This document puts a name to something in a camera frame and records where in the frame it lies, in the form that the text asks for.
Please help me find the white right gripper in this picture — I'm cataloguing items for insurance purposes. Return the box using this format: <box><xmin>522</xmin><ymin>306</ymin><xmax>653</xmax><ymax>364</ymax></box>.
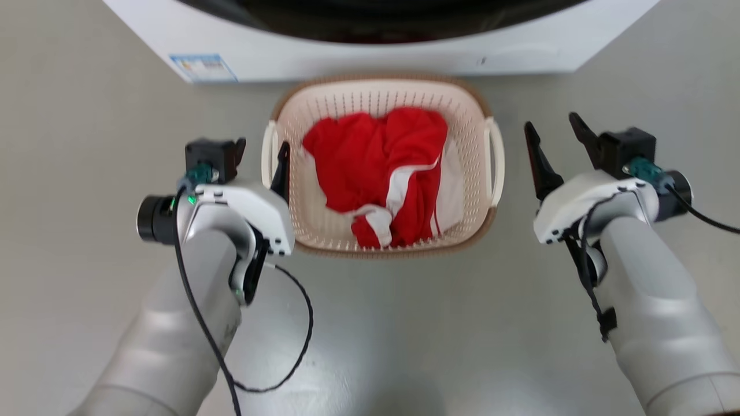
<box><xmin>524</xmin><ymin>113</ymin><xmax>660</xmax><ymax>244</ymax></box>

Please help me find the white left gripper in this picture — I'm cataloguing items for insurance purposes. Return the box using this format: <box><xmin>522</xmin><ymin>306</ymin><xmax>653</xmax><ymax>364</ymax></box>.
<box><xmin>197</xmin><ymin>138</ymin><xmax>295</xmax><ymax>256</ymax></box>

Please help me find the cream plastic laundry basket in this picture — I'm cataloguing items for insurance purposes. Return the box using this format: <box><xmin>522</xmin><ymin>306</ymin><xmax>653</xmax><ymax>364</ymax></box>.
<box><xmin>261</xmin><ymin>73</ymin><xmax>506</xmax><ymax>259</ymax></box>

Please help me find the red garment with white stripes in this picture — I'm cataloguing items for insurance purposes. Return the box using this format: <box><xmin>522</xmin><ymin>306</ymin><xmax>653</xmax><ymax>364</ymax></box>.
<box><xmin>302</xmin><ymin>107</ymin><xmax>449</xmax><ymax>249</ymax></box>

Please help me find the blue energy label sticker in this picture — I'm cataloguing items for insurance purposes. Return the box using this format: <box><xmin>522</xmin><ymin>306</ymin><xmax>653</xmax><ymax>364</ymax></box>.
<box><xmin>169</xmin><ymin>54</ymin><xmax>239</xmax><ymax>84</ymax></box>

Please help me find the white front-load washing machine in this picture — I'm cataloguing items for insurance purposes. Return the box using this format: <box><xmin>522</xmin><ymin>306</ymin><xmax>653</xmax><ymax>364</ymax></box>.
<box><xmin>103</xmin><ymin>0</ymin><xmax>661</xmax><ymax>84</ymax></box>

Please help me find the black round washer door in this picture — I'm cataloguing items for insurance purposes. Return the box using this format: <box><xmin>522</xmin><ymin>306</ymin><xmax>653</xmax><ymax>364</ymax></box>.
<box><xmin>176</xmin><ymin>0</ymin><xmax>590</xmax><ymax>44</ymax></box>

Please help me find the black right camera cable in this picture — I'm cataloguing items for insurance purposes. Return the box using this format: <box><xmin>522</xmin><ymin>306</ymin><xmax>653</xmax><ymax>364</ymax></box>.
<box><xmin>662</xmin><ymin>182</ymin><xmax>740</xmax><ymax>235</ymax></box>

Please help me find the black camera cable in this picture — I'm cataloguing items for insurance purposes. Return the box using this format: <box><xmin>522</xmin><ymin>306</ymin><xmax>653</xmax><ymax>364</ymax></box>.
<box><xmin>662</xmin><ymin>182</ymin><xmax>740</xmax><ymax>235</ymax></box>
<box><xmin>172</xmin><ymin>173</ymin><xmax>242</xmax><ymax>416</ymax></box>

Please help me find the black left camera cable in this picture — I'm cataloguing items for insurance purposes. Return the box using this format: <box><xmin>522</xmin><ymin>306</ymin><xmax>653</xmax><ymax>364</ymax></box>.
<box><xmin>172</xmin><ymin>173</ymin><xmax>242</xmax><ymax>416</ymax></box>

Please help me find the black looping left arm cable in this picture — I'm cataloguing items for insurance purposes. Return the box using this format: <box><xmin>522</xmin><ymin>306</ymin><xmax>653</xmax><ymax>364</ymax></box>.
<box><xmin>234</xmin><ymin>263</ymin><xmax>315</xmax><ymax>394</ymax></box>

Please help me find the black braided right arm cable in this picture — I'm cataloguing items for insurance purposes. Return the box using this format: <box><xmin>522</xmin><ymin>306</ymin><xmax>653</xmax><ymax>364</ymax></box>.
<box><xmin>562</xmin><ymin>194</ymin><xmax>618</xmax><ymax>343</ymax></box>

